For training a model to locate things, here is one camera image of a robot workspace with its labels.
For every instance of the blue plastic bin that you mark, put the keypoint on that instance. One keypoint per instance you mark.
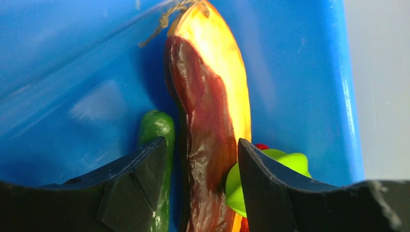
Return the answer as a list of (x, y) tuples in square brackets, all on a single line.
[(77, 75)]

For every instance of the round green leaf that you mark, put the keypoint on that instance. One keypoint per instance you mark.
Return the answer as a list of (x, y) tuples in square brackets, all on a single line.
[(233, 187)]

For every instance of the dark green cucumber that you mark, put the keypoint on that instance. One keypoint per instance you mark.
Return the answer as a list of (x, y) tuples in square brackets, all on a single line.
[(153, 124)]

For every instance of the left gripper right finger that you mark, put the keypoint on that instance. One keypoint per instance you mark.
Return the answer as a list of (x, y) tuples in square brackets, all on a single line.
[(278, 199)]

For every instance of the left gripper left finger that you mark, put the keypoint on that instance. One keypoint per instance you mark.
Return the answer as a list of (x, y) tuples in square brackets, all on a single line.
[(120, 196)]

